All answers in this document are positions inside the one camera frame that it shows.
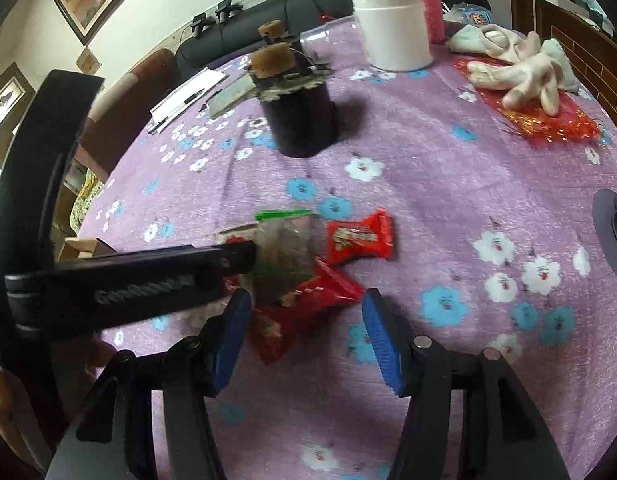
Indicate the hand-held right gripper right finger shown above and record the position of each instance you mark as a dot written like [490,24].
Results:
[383,345]

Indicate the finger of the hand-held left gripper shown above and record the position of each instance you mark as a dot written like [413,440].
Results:
[241,257]

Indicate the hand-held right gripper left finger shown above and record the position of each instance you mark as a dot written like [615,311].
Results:
[233,340]

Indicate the clear snack packet green top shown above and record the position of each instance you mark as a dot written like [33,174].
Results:
[283,247]

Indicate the brown cardboard box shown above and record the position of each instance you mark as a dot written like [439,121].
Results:
[81,247]

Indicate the red snack packet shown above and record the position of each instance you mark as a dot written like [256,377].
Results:
[308,300]
[358,237]

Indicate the black cylinder container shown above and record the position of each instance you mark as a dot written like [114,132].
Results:
[301,120]

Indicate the purple floral tablecloth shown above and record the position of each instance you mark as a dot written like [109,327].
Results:
[438,200]

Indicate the grey booklet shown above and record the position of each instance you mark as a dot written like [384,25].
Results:
[231,97]

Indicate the black pen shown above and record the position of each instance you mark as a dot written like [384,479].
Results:
[174,109]

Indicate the white papers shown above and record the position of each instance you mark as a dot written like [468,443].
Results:
[188,92]

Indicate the brown wooden chair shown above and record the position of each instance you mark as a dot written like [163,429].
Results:
[133,110]

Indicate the dark framed picture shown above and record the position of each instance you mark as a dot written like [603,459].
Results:
[8,97]

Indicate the clear plastic cup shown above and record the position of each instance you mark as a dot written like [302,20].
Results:
[323,35]

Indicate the black sofa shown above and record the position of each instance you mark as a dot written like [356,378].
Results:
[268,15]

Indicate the dark grey cap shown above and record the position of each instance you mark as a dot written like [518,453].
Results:
[611,232]

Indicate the white plastic jar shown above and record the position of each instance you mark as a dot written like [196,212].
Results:
[396,30]

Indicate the red gold-trimmed cloth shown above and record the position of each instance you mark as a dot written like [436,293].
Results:
[553,120]

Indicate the white gloves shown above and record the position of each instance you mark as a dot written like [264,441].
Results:
[518,70]

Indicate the blue snack bag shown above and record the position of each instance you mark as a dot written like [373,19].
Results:
[471,14]

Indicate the wooden cabinet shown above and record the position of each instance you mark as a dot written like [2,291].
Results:
[578,45]

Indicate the small picture frame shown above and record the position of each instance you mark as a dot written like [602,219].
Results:
[88,61]

